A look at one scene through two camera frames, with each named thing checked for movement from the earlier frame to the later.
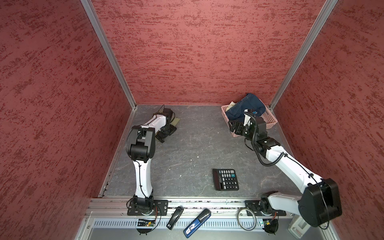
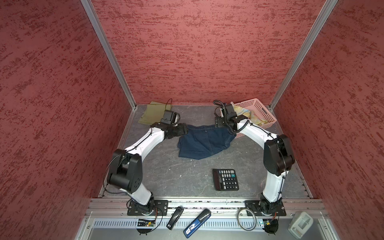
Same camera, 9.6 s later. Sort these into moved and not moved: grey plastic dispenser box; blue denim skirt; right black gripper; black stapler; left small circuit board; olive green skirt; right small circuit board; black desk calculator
Moved: olive green skirt; blue denim skirt; right black gripper
Not moved: left small circuit board; right small circuit board; black stapler; black desk calculator; grey plastic dispenser box
